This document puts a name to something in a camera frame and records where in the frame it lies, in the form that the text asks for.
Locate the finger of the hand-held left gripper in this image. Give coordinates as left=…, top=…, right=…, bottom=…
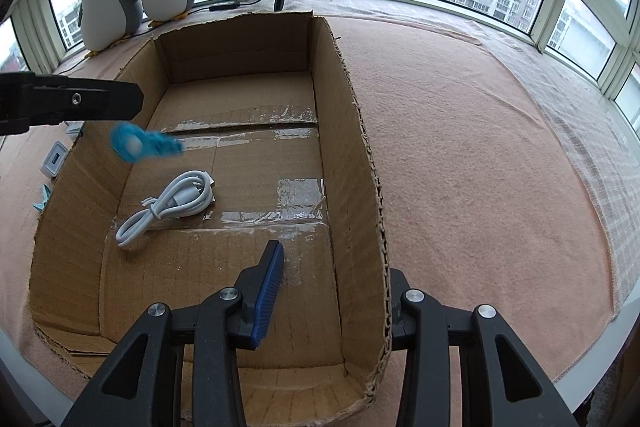
left=0, top=73, right=146, bottom=135

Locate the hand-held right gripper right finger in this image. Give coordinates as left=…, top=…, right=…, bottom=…
left=387, top=268, right=576, bottom=427

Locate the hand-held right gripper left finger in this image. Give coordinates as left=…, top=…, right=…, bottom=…
left=60, top=241, right=285, bottom=427

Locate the white power adapter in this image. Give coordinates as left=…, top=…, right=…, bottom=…
left=41, top=143, right=69, bottom=182

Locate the bright blue plastic clip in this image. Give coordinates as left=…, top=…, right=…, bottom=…
left=110, top=123, right=185, bottom=165

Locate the light teal plastic clip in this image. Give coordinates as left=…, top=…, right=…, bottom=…
left=31, top=184, right=53, bottom=214

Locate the cardboard box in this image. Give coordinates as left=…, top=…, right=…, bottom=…
left=27, top=11, right=393, bottom=425

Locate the white coiled charging cable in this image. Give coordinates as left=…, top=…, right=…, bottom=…
left=115, top=170, right=216, bottom=250

